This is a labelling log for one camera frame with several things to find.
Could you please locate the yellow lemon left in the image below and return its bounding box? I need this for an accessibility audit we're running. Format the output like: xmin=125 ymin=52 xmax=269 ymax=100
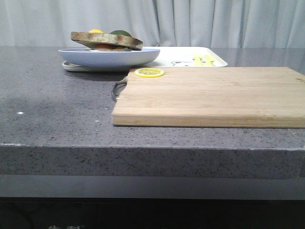
xmin=89 ymin=29 xmax=104 ymax=33

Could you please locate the yellow lemon slice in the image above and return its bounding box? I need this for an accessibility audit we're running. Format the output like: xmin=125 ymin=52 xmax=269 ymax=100
xmin=134 ymin=68 xmax=164 ymax=78

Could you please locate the wooden cutting board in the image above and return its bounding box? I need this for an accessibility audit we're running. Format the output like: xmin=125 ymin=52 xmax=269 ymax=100
xmin=112 ymin=67 xmax=305 ymax=128

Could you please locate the yellow plastic fork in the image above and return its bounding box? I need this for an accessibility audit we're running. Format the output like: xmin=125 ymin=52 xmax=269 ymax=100
xmin=193 ymin=54 xmax=203 ymax=66

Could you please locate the grey curtain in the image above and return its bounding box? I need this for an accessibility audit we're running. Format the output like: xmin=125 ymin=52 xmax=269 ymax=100
xmin=0 ymin=0 xmax=305 ymax=48

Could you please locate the metal cutting board handle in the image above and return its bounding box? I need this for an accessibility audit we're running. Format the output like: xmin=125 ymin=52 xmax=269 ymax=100
xmin=111 ymin=76 xmax=127 ymax=101

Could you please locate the green lime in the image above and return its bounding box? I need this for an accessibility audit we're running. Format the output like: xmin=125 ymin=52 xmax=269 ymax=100
xmin=110 ymin=30 xmax=132 ymax=37

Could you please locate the yellow plastic knife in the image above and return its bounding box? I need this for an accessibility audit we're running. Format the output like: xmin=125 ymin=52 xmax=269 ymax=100
xmin=204 ymin=55 xmax=215 ymax=66

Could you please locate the cream white serving tray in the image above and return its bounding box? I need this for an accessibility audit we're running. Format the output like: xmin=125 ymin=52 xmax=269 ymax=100
xmin=62 ymin=46 xmax=227 ymax=72

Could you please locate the bread slice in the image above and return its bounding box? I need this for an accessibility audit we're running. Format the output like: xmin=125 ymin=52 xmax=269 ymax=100
xmin=71 ymin=31 xmax=143 ymax=51
xmin=87 ymin=47 xmax=132 ymax=52

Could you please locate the light blue round plate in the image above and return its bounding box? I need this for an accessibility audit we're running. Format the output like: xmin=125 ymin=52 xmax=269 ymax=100
xmin=59 ymin=48 xmax=160 ymax=68

